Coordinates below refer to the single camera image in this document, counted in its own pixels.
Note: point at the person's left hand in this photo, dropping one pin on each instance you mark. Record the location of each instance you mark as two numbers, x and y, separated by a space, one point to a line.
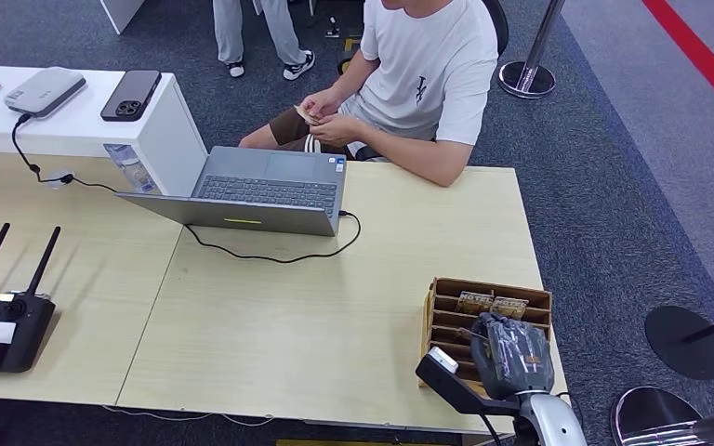
335 129

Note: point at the person's right hand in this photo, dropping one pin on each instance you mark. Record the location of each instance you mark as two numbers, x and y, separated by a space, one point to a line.
323 101

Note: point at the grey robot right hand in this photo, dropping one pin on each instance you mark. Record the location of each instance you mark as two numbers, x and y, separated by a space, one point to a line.
514 363

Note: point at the stack of key cards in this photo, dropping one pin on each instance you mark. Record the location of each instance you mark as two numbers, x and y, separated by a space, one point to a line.
306 114

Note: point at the person's left forearm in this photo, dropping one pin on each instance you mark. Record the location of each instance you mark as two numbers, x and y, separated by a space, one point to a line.
418 157

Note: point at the person's right forearm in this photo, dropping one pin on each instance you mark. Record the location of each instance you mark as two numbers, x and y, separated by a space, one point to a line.
354 77

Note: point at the wooden slotted card holder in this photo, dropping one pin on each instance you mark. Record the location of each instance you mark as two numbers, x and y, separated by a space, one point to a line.
449 289

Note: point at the seated person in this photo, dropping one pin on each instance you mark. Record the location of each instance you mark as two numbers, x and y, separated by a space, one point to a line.
431 74

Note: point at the standing person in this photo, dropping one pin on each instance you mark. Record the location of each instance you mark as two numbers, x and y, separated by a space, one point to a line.
227 31

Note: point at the grey flat card reader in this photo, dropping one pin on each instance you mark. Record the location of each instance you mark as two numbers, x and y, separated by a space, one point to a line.
43 91

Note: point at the small black white floor object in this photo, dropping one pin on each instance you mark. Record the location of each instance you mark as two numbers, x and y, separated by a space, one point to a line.
332 29

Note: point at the grey open laptop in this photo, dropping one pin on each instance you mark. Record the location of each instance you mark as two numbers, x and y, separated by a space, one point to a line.
271 191

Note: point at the chrome stanchion with dark base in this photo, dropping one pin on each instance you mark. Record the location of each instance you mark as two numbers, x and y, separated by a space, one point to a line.
646 412

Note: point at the black stanchion with round base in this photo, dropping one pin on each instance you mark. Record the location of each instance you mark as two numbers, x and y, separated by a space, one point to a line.
671 344

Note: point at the black smartphone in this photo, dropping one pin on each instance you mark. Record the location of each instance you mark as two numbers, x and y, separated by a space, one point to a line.
132 92

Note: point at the clear plastic water bottle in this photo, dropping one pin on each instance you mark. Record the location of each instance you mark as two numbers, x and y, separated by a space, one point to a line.
128 166

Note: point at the white furniture panel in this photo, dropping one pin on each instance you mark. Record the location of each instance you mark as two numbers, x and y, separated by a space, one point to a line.
120 11

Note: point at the white counter cabinet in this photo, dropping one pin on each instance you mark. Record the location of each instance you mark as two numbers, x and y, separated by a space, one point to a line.
86 129

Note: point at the black remote controller with antennas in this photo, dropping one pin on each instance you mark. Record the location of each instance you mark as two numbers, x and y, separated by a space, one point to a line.
6 344

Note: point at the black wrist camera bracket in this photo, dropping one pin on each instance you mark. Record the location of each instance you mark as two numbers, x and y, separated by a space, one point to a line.
455 391

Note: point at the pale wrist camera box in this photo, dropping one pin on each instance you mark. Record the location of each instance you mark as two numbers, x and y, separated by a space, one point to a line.
442 360

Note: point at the chrome stanchion post with base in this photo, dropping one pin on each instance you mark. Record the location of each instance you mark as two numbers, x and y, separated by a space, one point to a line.
526 80

